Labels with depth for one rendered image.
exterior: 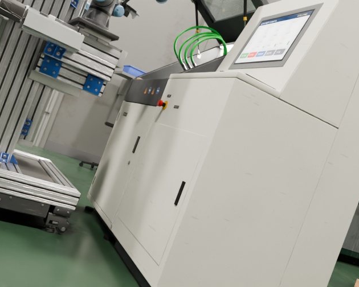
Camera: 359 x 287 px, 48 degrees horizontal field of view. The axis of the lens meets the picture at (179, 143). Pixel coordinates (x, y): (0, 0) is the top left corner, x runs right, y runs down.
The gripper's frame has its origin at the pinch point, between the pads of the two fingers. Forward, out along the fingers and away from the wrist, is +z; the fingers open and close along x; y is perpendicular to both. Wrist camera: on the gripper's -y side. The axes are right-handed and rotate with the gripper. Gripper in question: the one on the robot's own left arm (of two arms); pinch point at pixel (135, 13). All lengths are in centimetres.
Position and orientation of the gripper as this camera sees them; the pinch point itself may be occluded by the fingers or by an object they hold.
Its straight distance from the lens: 322.1
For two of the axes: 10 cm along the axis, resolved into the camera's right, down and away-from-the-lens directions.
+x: 7.2, 4.1, -5.6
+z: 5.2, 2.1, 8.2
